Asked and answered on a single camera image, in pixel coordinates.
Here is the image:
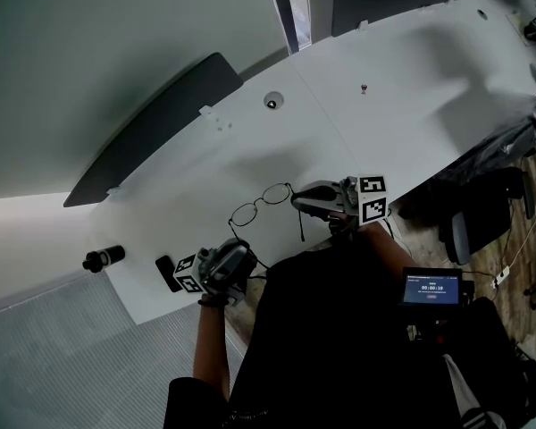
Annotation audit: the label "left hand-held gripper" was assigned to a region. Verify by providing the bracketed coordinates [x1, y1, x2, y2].
[173, 238, 258, 307]

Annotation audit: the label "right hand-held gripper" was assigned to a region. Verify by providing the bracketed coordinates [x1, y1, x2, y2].
[290, 174, 391, 229]

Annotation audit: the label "thin wire frame glasses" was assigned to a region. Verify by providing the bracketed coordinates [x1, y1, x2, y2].
[228, 181, 306, 271]

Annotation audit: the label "person's left forearm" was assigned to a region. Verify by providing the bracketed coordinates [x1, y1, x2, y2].
[191, 304, 232, 401]

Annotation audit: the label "person's right forearm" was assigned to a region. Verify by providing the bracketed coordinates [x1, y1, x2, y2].
[359, 222, 413, 277]

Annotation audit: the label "person's right hand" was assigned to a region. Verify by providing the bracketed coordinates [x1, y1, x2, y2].
[328, 211, 359, 241]

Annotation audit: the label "black smartphone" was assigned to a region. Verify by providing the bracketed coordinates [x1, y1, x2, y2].
[155, 255, 180, 294]

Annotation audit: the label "black cylindrical bottle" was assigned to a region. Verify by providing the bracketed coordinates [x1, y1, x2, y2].
[81, 244, 127, 273]

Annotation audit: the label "small screen with timer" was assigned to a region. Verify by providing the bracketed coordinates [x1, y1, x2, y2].
[398, 266, 464, 306]

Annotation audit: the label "person's black shirt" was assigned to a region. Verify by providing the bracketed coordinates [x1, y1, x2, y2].
[163, 234, 536, 429]

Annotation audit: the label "black office chair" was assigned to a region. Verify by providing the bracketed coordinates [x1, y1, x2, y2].
[437, 166, 536, 266]

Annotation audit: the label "long dark desk divider panel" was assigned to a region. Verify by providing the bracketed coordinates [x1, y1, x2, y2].
[63, 52, 245, 209]

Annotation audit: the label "black plastic sheet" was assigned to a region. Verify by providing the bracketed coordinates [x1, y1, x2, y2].
[428, 100, 536, 188]

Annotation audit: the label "white power strip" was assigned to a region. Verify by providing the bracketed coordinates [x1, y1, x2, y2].
[492, 265, 515, 286]

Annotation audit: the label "white striped garment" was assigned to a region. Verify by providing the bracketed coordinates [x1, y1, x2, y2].
[441, 353, 507, 429]

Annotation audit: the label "round desk cable grommet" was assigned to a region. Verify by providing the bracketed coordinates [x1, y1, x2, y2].
[263, 90, 285, 112]

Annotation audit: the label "black camera rig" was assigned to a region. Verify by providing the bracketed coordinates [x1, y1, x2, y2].
[404, 279, 477, 346]

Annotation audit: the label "dark window frame post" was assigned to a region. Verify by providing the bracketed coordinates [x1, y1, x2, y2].
[265, 0, 314, 55]

